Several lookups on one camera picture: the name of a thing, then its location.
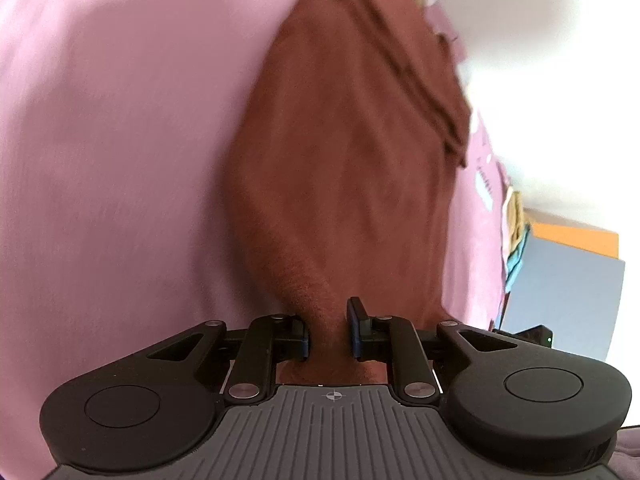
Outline grey board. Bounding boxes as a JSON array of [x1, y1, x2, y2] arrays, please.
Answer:
[[500, 234, 627, 362]]

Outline pink floral bedsheet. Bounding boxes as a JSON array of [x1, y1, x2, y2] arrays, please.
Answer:
[[0, 0, 514, 471]]

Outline yellow and teal cloth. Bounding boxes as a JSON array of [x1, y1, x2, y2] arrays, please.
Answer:
[[502, 189, 532, 293]]

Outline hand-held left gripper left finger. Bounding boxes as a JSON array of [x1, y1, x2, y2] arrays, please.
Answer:
[[145, 313, 314, 407]]

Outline brown towel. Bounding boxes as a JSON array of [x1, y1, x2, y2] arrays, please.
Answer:
[[222, 0, 474, 387]]

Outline orange board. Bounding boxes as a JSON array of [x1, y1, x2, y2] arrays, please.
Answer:
[[529, 220, 621, 261]]

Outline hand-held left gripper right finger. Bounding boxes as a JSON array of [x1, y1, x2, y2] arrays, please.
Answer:
[[346, 297, 522, 407]]

